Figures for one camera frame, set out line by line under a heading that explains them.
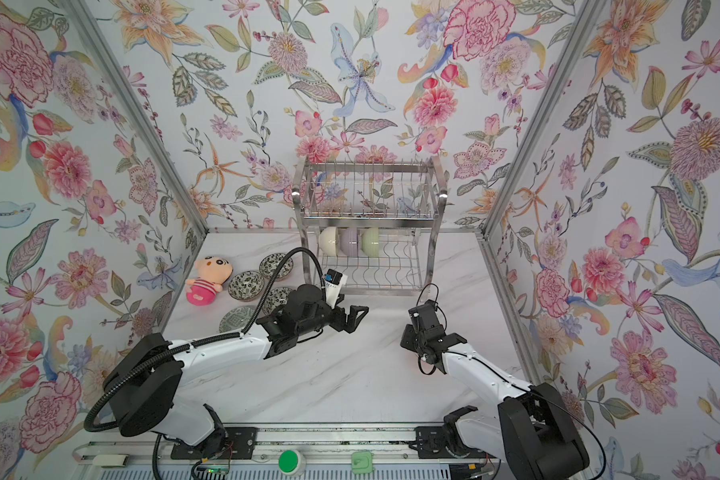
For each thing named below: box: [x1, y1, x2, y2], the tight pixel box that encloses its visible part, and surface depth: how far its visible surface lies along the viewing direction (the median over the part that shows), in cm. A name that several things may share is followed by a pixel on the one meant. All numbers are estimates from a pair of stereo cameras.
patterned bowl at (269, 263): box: [259, 253, 294, 279], surface depth 109 cm
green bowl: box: [360, 227, 379, 257], surface depth 103 cm
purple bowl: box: [340, 227, 358, 257], surface depth 103 cm
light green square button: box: [351, 451, 373, 474], surface depth 72 cm
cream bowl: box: [318, 226, 338, 256], surface depth 106 cm
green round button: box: [278, 449, 306, 475], surface depth 65 cm
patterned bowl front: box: [262, 287, 294, 316], surface depth 100 cm
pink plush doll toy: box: [185, 255, 233, 306], surface depth 100 cm
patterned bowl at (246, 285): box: [228, 270, 265, 302], surface depth 103 cm
